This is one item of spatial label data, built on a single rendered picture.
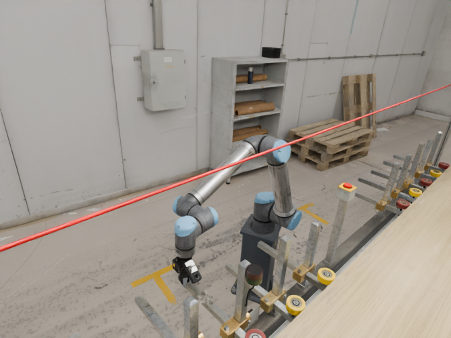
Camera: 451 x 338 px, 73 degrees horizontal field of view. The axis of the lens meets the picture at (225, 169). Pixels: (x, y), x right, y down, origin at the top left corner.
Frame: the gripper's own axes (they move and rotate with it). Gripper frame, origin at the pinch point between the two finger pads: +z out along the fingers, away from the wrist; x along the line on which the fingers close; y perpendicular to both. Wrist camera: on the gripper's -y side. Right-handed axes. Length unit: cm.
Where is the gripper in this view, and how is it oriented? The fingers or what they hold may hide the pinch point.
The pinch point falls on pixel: (187, 286)
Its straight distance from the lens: 155.7
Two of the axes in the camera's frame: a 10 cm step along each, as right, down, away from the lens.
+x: -7.4, 2.7, -6.2
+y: -6.7, -3.8, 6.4
